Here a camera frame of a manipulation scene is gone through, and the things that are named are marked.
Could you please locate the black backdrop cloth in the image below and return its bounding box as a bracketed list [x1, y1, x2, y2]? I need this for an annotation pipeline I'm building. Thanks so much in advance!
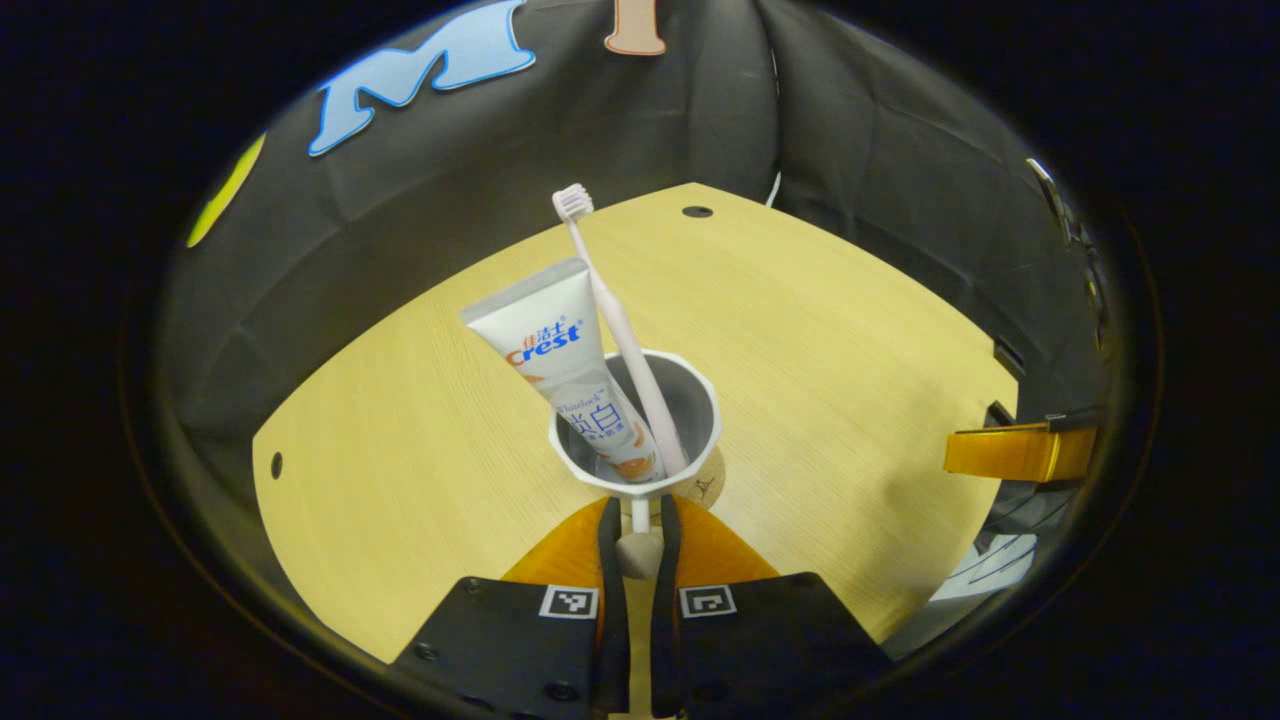
[160, 0, 1113, 521]

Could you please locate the white toothpaste tube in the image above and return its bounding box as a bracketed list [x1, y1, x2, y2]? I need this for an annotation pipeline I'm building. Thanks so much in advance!
[459, 257, 668, 484]

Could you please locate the white cup with wooden handle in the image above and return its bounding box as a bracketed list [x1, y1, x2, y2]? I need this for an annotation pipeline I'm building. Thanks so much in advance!
[548, 349, 724, 581]

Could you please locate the round cork coaster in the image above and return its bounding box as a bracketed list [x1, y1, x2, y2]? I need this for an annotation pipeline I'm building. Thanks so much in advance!
[686, 448, 727, 509]

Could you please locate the white toothbrush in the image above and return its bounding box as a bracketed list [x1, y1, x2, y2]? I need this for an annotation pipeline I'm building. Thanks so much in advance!
[552, 183, 692, 480]

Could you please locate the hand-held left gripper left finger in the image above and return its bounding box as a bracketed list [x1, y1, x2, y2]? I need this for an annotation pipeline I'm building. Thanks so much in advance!
[390, 497, 632, 720]

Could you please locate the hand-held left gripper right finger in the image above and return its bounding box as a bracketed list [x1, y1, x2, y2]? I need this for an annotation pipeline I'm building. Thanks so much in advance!
[650, 495, 896, 720]

